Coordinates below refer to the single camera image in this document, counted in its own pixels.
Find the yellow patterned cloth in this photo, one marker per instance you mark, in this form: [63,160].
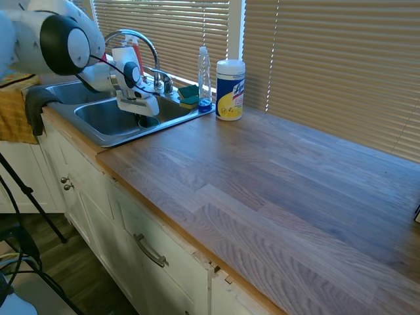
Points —
[13,111]

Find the stainless steel double sink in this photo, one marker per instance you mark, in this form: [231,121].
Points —
[108,124]

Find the grey hanging towel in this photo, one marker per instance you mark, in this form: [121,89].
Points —
[36,108]

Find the black camera tripod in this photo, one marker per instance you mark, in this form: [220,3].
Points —
[26,193]

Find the disinfecting wipes canister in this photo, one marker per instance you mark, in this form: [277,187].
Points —
[230,92]

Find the round metal cabinet knob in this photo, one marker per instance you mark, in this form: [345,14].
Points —
[65,180]
[68,187]

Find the red spray bottle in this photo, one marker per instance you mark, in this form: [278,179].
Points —
[138,57]

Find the white lower cabinets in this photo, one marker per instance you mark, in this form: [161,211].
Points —
[115,229]

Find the clear dish soap bottle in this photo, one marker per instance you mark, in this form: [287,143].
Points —
[204,78]

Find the wide tan window blind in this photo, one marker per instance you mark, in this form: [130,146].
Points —
[170,33]

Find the white window frame post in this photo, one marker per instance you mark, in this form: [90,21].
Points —
[237,29]

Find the chrome gooseneck faucet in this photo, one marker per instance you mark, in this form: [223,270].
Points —
[147,42]

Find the yellow green sponge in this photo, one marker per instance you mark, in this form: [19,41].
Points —
[189,103]
[188,91]

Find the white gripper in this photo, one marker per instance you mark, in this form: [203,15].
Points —
[138,102]

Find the teal plastic mug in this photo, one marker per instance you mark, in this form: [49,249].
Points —
[151,123]

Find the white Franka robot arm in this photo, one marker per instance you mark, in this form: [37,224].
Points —
[49,46]

